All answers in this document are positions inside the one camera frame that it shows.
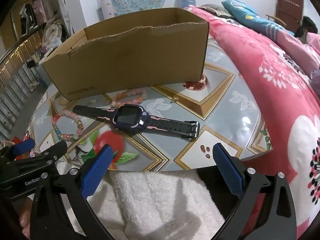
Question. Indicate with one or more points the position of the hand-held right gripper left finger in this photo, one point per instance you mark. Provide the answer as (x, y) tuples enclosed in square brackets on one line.
[(97, 175)]

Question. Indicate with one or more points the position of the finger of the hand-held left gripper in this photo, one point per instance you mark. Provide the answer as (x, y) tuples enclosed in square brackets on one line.
[(53, 152), (23, 147)]

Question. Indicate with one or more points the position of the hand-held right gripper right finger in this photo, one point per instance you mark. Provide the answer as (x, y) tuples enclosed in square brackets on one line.
[(230, 172)]

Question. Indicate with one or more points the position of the purple and black smartwatch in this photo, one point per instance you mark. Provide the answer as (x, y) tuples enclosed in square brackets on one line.
[(130, 117)]

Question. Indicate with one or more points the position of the brown cardboard box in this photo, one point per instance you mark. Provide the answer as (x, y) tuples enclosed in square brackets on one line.
[(125, 62)]

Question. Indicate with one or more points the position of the person's left hand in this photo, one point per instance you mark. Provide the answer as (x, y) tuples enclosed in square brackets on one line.
[(24, 218)]

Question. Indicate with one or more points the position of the fruit print tablecloth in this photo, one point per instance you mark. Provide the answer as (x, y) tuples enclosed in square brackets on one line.
[(225, 120)]

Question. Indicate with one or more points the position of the white fleece garment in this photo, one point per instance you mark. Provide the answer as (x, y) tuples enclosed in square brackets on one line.
[(150, 205)]

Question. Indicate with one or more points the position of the metal stair railing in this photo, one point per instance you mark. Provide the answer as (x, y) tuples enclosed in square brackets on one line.
[(15, 62)]

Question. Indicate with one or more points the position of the red floral blanket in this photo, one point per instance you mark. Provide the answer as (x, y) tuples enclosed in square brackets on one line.
[(262, 85)]

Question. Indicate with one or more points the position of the pile of clothes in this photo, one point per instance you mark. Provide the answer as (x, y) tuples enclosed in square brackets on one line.
[(52, 35)]

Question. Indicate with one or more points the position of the blue printed pillow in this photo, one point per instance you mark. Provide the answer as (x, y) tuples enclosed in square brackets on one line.
[(250, 15)]

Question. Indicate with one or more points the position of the wooden chair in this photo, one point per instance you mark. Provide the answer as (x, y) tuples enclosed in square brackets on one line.
[(276, 19)]

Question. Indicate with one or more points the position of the brown wooden door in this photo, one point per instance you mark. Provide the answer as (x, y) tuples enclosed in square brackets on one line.
[(290, 2)]

